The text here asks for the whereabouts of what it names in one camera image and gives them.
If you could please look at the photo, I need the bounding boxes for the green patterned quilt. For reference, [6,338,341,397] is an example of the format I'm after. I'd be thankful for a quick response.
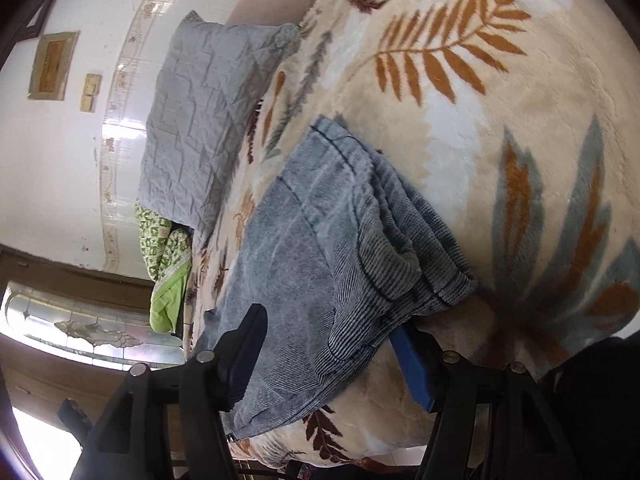
[133,202,194,334]

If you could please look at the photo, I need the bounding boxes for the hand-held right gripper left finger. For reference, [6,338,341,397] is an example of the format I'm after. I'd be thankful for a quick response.
[70,303,269,480]

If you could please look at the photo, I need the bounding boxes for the leaf print fleece blanket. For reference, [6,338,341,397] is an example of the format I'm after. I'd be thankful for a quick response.
[181,0,640,467]

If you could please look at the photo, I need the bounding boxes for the framed wall plaque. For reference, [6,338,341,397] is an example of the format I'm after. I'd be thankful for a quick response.
[28,31,81,101]

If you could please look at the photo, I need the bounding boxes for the stained glass window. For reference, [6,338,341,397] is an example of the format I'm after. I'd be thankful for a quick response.
[0,281,187,363]

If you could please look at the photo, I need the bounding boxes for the grey-blue denim pants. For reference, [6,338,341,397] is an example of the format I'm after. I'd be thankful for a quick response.
[187,115,479,444]

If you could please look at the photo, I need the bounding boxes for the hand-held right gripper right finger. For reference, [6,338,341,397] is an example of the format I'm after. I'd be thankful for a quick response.
[391,322,587,480]

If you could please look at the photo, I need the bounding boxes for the grey quilted pillow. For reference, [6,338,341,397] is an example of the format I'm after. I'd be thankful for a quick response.
[137,10,302,242]

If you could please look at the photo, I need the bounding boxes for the brown wooden door frame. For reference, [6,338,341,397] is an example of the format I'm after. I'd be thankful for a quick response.
[0,242,201,461]

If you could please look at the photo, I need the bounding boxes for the yellowed wall switch plate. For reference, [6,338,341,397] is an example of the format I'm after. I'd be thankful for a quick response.
[79,73,104,113]

